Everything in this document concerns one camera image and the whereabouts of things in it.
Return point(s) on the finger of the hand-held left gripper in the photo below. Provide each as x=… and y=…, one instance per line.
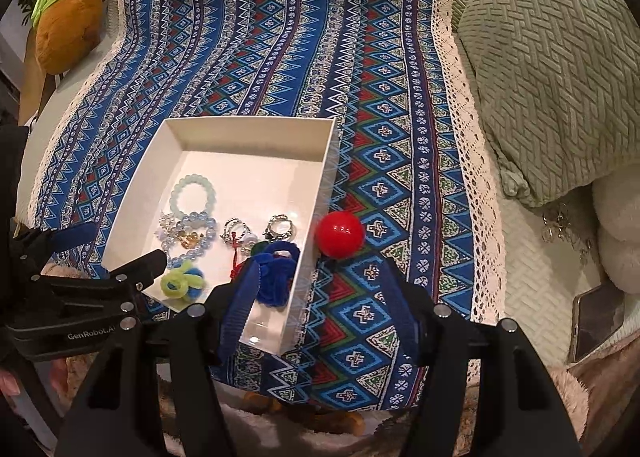
x=142, y=268
x=65, y=237

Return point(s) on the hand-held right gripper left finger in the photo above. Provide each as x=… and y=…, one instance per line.
x=240, y=299

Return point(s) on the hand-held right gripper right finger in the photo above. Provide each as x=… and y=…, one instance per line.
x=400, y=309

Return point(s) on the yellow-green pipe cleaner flower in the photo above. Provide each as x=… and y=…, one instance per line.
x=182, y=282

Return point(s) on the dark blue pipe cleaner flower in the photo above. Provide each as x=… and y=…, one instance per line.
x=280, y=282

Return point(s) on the white cardboard box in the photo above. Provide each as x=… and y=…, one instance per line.
x=250, y=157

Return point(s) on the red ball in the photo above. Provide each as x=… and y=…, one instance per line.
x=340, y=234

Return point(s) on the metal key rings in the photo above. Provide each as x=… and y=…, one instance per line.
x=565, y=232

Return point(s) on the beige fluffy blanket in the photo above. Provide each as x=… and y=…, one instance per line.
x=570, y=392

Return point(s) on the smartphone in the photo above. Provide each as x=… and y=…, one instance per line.
x=597, y=319

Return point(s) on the brown plush toy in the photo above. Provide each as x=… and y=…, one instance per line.
x=65, y=22

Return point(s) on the white plush toy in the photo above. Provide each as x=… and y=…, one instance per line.
x=620, y=237

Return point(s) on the blue patterned blanket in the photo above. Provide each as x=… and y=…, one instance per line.
x=300, y=62

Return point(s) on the green quilted pillow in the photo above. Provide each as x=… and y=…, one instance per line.
x=550, y=87

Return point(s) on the wooden bed frame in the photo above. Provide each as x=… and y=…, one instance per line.
x=29, y=77

